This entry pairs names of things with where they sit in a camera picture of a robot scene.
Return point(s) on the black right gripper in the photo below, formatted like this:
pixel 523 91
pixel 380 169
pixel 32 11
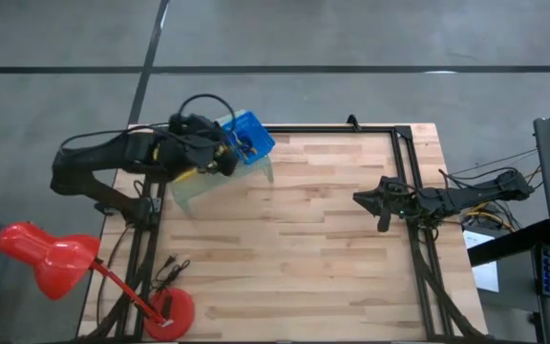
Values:
pixel 392 200

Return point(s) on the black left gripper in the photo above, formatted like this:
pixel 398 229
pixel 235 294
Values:
pixel 194 145

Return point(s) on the blue plastic basket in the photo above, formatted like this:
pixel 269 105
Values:
pixel 260 141

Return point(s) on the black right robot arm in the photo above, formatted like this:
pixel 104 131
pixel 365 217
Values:
pixel 466 198

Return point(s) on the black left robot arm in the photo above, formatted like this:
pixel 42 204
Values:
pixel 103 157

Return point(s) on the black desk bar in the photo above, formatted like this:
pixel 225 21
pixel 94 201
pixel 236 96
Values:
pixel 509 246

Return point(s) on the pink desk lamp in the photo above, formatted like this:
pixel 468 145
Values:
pixel 50 260

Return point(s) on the green perforated metal shelf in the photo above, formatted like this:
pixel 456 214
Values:
pixel 217 186

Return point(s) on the white paper sheet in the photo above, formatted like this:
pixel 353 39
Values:
pixel 487 279

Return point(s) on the black frame clamp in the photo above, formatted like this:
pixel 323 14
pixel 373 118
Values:
pixel 353 122

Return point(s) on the black aluminium table frame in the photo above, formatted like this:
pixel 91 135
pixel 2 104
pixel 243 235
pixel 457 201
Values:
pixel 303 129

